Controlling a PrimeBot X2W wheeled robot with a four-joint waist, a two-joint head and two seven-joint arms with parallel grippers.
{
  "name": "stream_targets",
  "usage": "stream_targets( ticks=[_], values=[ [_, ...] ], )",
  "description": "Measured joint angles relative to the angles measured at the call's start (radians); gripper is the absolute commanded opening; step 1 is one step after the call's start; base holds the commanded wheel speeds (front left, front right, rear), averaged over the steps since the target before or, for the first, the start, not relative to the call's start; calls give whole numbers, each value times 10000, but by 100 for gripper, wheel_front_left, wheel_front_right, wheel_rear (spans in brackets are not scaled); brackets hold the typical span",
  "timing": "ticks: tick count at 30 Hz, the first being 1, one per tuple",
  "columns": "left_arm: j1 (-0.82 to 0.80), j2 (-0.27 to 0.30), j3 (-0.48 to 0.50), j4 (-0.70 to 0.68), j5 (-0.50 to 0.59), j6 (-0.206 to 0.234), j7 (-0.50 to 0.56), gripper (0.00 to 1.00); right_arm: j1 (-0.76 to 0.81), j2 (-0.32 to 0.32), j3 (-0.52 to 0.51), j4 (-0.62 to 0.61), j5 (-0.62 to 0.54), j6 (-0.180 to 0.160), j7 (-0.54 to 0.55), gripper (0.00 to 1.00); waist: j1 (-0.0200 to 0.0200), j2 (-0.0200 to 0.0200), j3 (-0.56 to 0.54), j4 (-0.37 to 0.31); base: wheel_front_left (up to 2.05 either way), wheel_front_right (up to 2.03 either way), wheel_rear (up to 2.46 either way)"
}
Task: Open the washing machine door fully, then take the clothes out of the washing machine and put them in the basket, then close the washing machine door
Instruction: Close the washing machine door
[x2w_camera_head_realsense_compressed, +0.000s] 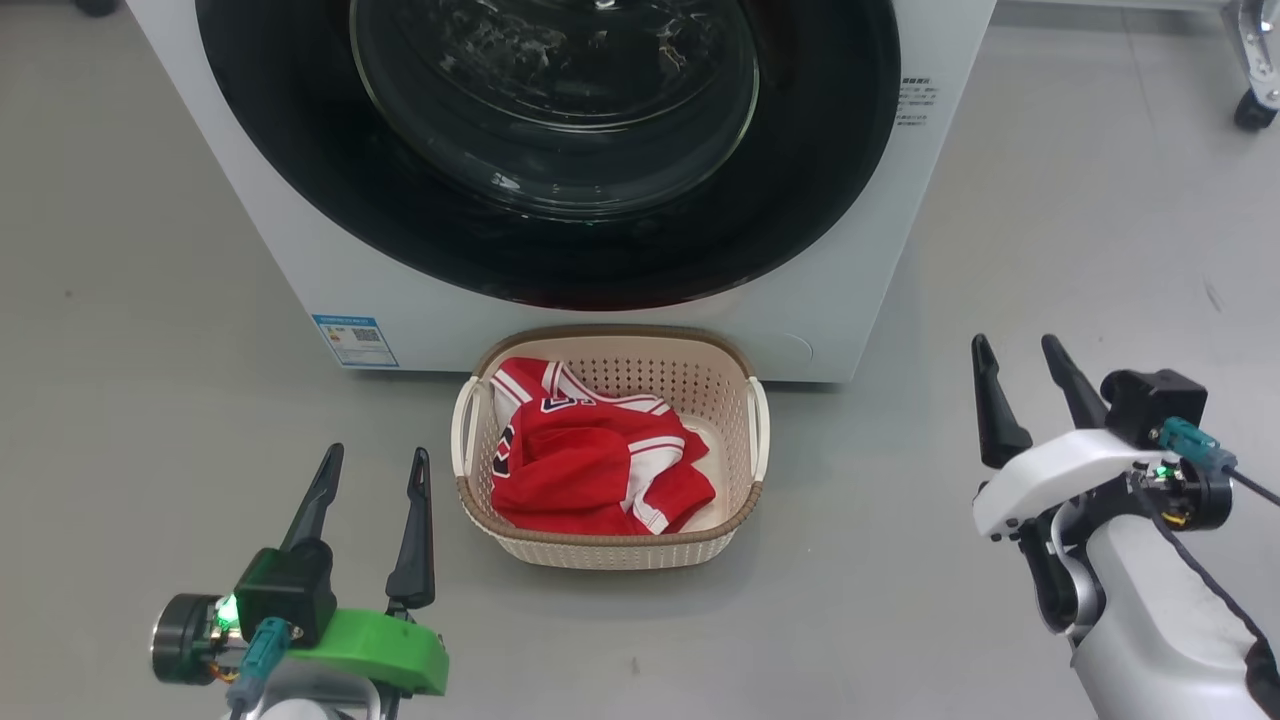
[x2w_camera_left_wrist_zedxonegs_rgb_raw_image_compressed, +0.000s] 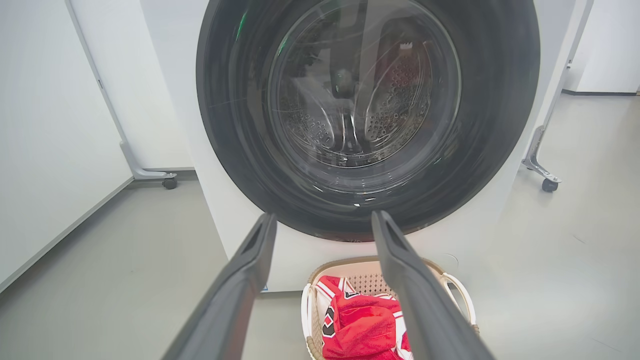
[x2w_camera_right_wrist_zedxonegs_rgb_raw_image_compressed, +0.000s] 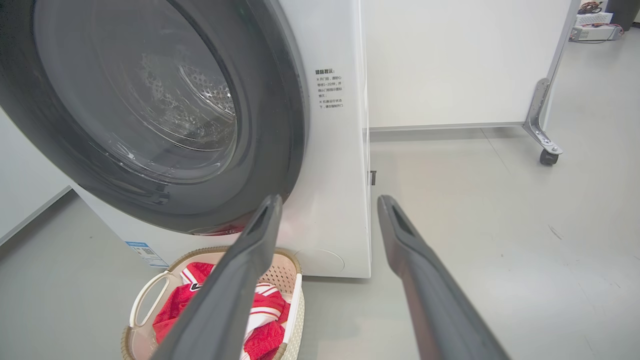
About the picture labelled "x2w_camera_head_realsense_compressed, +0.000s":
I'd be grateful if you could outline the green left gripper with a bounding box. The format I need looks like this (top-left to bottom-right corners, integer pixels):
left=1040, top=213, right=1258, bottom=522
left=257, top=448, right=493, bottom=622
left=280, top=443, right=449, bottom=698

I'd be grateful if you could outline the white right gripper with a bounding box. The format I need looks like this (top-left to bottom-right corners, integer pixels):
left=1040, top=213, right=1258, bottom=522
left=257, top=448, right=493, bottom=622
left=970, top=333, right=1166, bottom=541

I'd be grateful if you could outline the red white sports jersey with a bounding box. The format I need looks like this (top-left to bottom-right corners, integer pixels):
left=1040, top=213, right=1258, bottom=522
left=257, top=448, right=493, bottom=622
left=488, top=357, right=717, bottom=536

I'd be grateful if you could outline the cream perforated laundry basket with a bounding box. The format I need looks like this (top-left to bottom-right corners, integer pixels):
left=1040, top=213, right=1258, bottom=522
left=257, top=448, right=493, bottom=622
left=450, top=324, right=771, bottom=571

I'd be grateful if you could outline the white front-load washing machine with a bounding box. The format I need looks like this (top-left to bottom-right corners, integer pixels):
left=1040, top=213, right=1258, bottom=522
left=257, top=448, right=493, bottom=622
left=125, top=0, right=1001, bottom=384

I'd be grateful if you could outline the blue energy label sticker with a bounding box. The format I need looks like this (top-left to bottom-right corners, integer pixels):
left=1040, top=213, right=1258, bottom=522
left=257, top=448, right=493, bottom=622
left=312, top=315, right=399, bottom=369

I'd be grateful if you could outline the small printed warning label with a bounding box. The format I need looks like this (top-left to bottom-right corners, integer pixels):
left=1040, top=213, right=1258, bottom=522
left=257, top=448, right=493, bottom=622
left=895, top=75, right=941, bottom=129

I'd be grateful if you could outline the black caster wheel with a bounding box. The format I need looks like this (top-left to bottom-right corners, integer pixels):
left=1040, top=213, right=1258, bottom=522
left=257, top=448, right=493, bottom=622
left=1233, top=88, right=1279, bottom=131

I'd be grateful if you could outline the black cable teal plug left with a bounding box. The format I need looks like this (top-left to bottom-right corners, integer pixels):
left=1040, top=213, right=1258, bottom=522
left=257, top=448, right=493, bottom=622
left=225, top=617, right=291, bottom=720

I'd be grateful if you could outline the black cable teal plug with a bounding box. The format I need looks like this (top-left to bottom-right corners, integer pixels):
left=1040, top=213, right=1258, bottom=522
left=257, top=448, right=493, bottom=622
left=1140, top=418, right=1280, bottom=701
left=225, top=617, right=291, bottom=720

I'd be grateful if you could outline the black cable teal plug right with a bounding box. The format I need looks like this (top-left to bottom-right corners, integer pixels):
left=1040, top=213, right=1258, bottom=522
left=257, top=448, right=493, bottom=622
left=1140, top=418, right=1280, bottom=701

